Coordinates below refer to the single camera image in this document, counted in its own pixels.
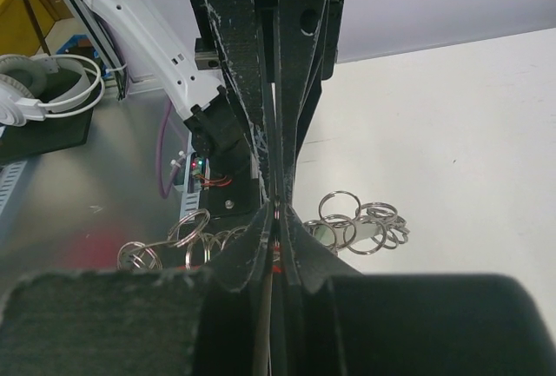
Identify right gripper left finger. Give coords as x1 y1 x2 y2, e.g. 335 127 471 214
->
1 204 274 375

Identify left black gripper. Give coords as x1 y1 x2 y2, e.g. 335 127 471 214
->
190 0 344 207

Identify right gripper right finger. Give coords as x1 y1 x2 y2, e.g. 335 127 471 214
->
271 205 555 375

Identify metal key organizer red handle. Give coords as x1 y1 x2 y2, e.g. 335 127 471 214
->
116 190 410 270

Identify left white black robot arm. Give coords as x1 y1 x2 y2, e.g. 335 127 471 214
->
81 0 344 202

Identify black headphone stand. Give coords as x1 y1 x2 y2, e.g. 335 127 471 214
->
1 109 93 165

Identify white headphones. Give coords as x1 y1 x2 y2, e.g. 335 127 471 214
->
1 54 106 127

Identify left white cable duct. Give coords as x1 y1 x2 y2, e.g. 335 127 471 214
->
175 152 209 218

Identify white cable duct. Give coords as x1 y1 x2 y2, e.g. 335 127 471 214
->
175 152 209 218
1 161 28 222

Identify right white cable duct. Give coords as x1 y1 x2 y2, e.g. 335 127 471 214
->
1 161 28 222

